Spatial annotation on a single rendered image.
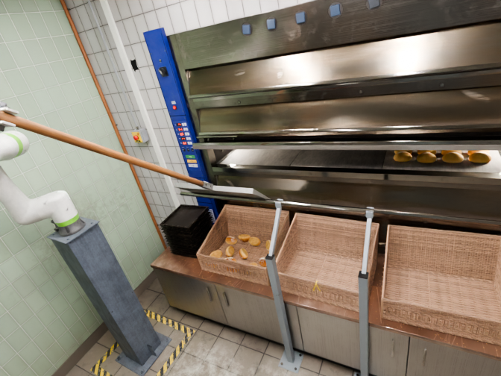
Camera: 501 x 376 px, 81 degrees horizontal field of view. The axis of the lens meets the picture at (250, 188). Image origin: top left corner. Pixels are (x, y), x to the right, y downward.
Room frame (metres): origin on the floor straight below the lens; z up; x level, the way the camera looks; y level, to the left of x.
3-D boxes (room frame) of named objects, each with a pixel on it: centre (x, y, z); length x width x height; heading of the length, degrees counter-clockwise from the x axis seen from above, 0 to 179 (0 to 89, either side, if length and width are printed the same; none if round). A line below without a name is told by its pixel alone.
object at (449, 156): (1.69, -1.23, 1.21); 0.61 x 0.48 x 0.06; 148
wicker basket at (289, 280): (1.39, -0.37, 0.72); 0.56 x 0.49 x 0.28; 56
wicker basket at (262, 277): (1.73, 0.12, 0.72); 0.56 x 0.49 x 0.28; 58
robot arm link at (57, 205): (1.56, 1.11, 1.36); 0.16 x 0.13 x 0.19; 107
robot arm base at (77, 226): (1.60, 1.14, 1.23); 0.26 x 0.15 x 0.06; 55
